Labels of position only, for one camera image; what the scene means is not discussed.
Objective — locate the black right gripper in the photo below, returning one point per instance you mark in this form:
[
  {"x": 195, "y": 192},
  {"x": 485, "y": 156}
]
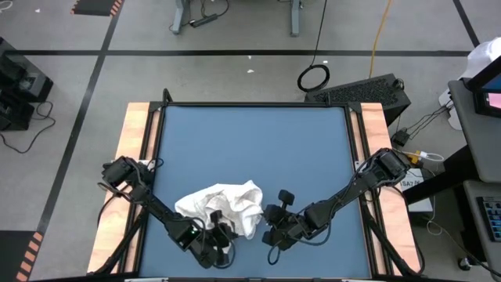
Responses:
[{"x": 293, "y": 231}]

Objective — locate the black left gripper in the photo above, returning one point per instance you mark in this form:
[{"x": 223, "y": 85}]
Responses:
[{"x": 213, "y": 246}]

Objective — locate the white checked towel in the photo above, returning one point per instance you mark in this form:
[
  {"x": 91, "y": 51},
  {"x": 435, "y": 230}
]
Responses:
[{"x": 231, "y": 199}]

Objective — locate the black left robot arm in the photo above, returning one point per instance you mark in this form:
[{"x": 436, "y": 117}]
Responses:
[{"x": 156, "y": 205}]

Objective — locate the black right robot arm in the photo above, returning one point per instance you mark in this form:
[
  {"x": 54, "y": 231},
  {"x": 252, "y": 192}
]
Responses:
[{"x": 352, "y": 192}]

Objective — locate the blue table mat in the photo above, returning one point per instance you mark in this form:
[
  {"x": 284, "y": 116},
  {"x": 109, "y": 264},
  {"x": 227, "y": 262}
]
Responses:
[{"x": 254, "y": 149}]

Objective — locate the white labelled box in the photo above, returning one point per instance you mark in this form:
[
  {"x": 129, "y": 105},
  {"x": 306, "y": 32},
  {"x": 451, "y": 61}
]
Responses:
[{"x": 420, "y": 204}]

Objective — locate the black power adapter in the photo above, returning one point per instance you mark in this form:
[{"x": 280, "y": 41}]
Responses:
[{"x": 400, "y": 138}]

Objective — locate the black computer tower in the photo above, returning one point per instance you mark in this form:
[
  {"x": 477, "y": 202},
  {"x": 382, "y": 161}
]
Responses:
[{"x": 360, "y": 92}]

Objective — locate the yellow connector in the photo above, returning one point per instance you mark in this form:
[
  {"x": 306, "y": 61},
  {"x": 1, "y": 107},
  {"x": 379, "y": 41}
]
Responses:
[{"x": 415, "y": 156}]

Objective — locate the black desk base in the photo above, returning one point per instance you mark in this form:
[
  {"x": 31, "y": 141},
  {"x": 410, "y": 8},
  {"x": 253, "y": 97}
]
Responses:
[{"x": 450, "y": 168}]

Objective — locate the black caster wheel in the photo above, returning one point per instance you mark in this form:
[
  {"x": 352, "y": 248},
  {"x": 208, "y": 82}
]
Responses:
[{"x": 464, "y": 263}]

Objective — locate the grey desk leg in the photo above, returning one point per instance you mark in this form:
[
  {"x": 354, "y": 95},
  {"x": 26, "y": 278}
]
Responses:
[
  {"x": 294, "y": 19},
  {"x": 180, "y": 17}
]

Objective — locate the grey side cart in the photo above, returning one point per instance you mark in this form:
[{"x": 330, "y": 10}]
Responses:
[{"x": 473, "y": 219}]

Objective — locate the black power strip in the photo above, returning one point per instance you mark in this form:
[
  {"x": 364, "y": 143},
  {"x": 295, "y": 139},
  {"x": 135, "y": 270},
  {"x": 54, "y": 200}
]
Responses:
[{"x": 203, "y": 20}]

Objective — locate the black orange striped mat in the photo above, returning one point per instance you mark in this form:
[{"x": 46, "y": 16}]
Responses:
[
  {"x": 13, "y": 254},
  {"x": 96, "y": 7}
]

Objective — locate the blue keypad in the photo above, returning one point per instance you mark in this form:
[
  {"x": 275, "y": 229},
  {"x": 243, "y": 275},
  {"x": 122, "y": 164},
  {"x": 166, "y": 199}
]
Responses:
[{"x": 493, "y": 219}]

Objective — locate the grey desk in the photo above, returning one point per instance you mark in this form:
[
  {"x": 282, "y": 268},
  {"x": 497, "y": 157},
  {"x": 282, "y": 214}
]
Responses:
[{"x": 481, "y": 145}]

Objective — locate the black monitor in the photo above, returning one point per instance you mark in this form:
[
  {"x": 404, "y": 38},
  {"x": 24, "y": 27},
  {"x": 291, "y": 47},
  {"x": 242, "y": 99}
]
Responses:
[{"x": 485, "y": 102}]

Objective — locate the black equipment stack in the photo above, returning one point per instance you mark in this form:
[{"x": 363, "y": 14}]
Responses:
[{"x": 19, "y": 82}]

